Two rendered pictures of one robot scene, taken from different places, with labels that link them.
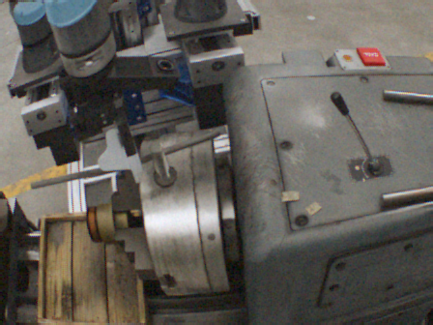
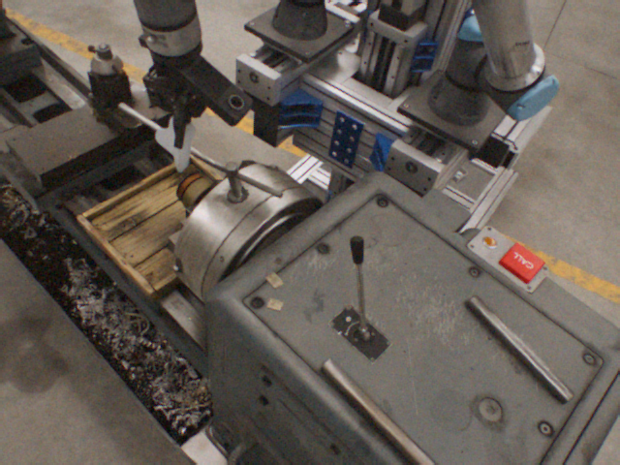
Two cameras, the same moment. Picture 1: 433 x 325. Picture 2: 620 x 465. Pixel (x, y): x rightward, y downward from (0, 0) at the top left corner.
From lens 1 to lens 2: 42 cm
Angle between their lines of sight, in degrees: 22
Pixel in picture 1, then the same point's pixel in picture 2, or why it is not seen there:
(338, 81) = (443, 250)
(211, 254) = (212, 271)
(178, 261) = (191, 256)
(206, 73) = (398, 165)
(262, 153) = (301, 237)
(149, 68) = (220, 93)
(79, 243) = not seen: hidden behind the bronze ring
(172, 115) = not seen: hidden behind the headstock
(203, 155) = (274, 204)
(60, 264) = (160, 197)
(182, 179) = (243, 205)
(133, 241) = not seen: hidden behind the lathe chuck
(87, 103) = (165, 78)
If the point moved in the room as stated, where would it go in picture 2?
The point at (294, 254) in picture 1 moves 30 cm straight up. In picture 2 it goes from (227, 321) to (227, 191)
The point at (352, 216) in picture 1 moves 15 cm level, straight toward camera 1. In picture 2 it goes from (291, 344) to (192, 380)
